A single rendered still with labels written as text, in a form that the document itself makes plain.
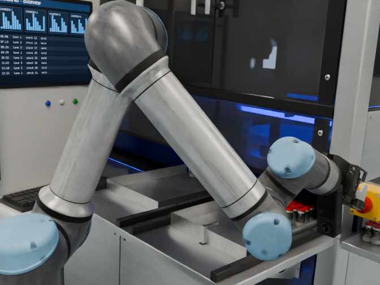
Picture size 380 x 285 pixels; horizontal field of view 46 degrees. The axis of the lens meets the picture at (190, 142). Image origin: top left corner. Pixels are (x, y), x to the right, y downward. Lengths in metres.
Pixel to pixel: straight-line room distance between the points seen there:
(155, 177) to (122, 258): 0.52
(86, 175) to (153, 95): 0.27
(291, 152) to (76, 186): 0.41
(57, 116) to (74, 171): 0.87
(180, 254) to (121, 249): 0.94
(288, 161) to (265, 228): 0.16
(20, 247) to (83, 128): 0.23
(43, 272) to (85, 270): 1.47
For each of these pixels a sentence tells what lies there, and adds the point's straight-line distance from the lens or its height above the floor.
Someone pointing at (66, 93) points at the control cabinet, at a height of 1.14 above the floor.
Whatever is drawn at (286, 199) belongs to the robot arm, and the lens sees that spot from 0.85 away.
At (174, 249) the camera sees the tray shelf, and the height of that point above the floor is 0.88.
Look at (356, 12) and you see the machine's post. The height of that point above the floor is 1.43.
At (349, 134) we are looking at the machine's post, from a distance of 1.15.
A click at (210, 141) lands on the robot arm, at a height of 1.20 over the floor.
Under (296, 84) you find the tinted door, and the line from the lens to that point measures 1.23.
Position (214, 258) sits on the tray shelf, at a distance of 1.04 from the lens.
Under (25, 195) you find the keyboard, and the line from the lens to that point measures 1.60.
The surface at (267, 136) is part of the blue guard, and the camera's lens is 1.29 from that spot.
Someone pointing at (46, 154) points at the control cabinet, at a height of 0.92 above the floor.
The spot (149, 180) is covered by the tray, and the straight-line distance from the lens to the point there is 1.55.
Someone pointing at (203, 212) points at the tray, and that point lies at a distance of 1.27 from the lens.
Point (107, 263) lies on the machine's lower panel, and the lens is 2.10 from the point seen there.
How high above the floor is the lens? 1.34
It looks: 12 degrees down
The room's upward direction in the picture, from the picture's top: 3 degrees clockwise
